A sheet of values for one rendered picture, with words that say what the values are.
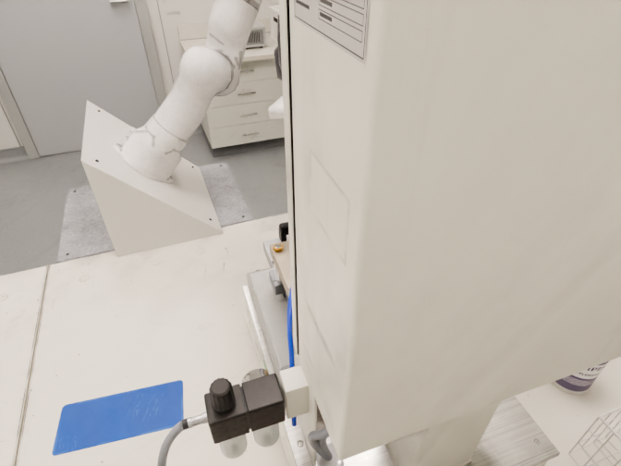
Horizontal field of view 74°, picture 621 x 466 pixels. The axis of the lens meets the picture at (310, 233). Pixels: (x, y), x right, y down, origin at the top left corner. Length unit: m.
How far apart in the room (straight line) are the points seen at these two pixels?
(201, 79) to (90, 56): 2.50
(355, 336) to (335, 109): 0.13
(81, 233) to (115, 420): 0.66
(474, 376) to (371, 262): 0.19
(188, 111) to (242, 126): 2.05
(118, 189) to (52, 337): 0.38
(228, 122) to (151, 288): 2.20
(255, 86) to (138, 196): 2.10
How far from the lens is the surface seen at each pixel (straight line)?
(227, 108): 3.16
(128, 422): 0.93
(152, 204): 1.19
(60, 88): 3.66
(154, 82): 3.61
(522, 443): 0.71
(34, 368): 1.10
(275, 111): 0.72
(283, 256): 0.62
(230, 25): 1.19
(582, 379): 1.00
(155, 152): 1.24
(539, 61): 0.21
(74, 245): 1.39
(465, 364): 0.35
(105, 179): 1.15
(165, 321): 1.06
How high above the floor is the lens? 1.52
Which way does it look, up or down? 38 degrees down
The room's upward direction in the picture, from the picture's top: straight up
